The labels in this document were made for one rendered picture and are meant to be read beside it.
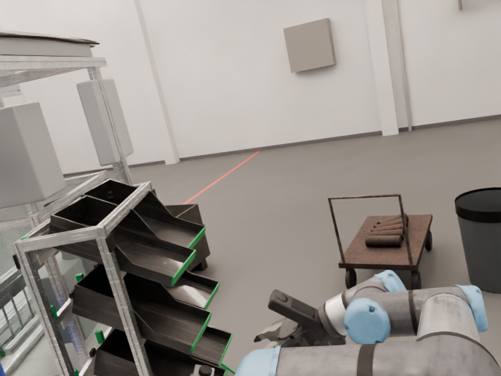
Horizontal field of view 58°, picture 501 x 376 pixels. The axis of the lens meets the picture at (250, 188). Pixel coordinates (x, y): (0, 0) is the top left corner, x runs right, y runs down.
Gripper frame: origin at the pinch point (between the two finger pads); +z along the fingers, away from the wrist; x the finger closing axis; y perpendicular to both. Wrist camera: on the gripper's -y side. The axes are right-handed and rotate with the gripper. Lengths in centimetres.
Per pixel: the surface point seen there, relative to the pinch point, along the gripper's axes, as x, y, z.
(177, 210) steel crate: 338, -11, 189
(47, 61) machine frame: 80, -106, 46
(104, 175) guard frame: 111, -62, 79
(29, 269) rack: -12.3, -42.3, 21.3
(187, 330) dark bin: 0.2, -10.9, 10.2
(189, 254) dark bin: 6.2, -24.0, 1.5
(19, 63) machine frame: 59, -103, 42
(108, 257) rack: -9.4, -35.0, 6.7
